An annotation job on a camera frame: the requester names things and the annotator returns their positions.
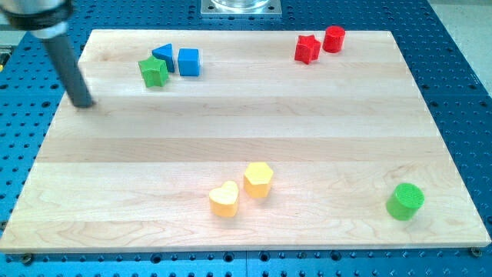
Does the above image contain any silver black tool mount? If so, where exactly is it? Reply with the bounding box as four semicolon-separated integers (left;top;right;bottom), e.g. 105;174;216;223
1;0;74;39

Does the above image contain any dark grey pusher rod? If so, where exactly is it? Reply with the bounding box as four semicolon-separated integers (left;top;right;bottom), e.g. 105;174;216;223
42;33;94;108

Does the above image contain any green star block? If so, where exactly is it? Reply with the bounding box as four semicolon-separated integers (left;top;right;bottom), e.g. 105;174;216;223
138;55;168;88

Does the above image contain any yellow hexagon block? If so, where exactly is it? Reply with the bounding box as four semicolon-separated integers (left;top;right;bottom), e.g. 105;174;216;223
244;162;274;199

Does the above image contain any red star block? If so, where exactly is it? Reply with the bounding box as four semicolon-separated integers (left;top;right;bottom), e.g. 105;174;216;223
294;35;321;65

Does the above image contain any blue triangle block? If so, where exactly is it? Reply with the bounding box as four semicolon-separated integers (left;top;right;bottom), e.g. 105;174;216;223
151;43;175;73

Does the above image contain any blue cube block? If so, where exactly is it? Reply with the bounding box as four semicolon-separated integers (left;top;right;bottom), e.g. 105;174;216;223
178;48;201;77

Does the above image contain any light wooden board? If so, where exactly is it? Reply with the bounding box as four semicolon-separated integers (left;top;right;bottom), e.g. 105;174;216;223
1;29;490;253

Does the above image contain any yellow heart block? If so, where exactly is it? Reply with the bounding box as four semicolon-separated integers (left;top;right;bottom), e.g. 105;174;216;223
208;181;239;218

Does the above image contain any red cylinder block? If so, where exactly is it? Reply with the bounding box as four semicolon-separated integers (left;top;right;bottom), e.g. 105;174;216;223
322;25;346;53

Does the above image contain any green cylinder block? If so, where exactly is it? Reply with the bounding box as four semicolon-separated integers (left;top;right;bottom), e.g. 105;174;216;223
386;183;425;221

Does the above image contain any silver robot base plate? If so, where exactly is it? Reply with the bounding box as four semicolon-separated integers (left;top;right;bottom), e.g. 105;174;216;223
200;0;282;18

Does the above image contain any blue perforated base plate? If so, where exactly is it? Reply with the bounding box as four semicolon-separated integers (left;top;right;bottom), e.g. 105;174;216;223
1;1;491;276

